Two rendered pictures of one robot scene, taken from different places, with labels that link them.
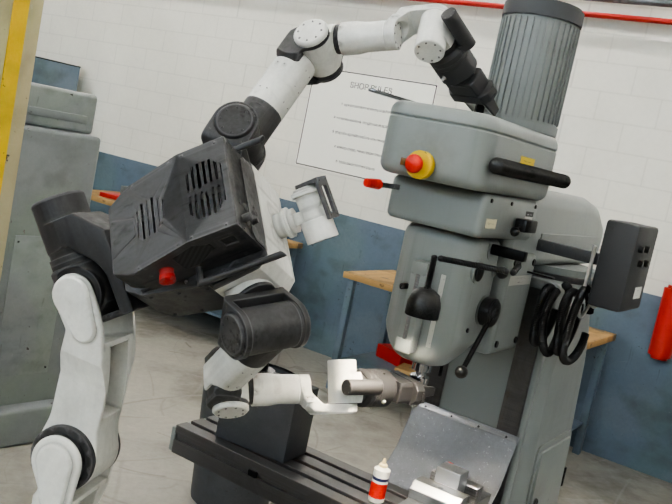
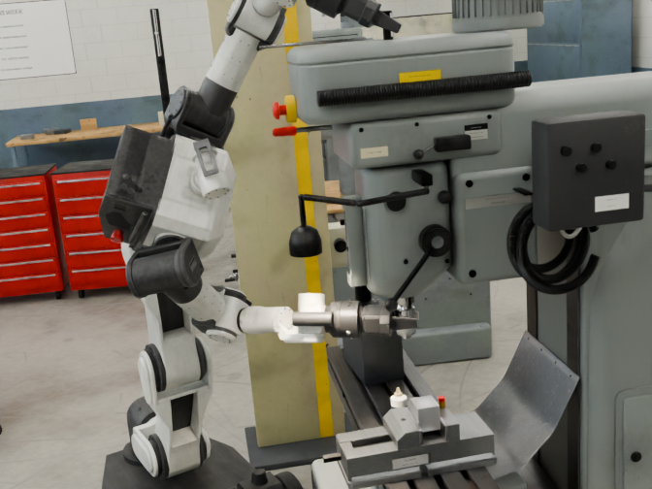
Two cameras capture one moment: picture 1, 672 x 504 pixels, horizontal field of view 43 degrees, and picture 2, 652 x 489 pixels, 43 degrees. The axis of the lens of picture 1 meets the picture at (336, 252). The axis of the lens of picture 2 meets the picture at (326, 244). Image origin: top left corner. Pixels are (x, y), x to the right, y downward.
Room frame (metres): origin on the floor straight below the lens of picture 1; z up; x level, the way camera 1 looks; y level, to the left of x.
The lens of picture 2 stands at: (0.65, -1.57, 1.94)
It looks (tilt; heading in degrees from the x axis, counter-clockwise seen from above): 15 degrees down; 50
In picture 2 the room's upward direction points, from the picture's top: 5 degrees counter-clockwise
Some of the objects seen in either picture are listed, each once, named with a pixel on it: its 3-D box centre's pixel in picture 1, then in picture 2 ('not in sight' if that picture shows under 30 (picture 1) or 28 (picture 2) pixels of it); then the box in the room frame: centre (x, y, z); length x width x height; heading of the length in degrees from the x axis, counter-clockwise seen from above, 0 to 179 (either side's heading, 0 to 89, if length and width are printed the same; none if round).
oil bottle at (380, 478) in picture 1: (380, 479); (399, 407); (1.98, -0.22, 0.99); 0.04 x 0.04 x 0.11
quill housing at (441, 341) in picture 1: (439, 293); (402, 224); (1.99, -0.26, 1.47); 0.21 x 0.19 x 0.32; 58
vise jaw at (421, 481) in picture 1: (438, 496); (402, 427); (1.87, -0.34, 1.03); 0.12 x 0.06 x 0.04; 60
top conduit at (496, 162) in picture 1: (532, 174); (425, 88); (1.94, -0.40, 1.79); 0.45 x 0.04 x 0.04; 148
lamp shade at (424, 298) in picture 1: (424, 301); (305, 239); (1.75, -0.20, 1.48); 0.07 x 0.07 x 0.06
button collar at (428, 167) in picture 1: (420, 164); (290, 109); (1.79, -0.14, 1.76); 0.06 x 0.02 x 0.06; 58
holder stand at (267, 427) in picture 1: (267, 409); (371, 337); (2.20, 0.09, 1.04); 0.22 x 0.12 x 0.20; 63
